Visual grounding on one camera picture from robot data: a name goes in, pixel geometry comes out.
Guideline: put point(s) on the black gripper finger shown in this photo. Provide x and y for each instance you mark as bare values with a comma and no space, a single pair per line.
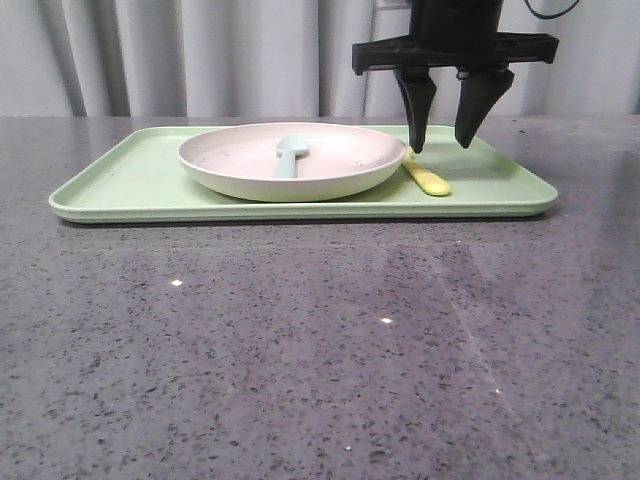
418,91
480,91

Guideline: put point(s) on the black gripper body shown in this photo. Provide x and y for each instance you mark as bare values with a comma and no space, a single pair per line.
460,34

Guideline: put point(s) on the yellow plastic fork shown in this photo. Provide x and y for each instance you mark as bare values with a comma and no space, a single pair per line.
428,181

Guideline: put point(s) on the beige round plate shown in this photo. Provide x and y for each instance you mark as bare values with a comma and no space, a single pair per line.
244,161

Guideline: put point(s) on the light blue plastic spoon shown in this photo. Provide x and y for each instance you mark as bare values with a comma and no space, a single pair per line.
289,149

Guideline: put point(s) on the light green plastic tray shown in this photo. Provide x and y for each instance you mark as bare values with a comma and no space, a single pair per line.
141,179

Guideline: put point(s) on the grey pleated curtain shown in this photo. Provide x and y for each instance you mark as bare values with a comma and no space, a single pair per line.
283,58

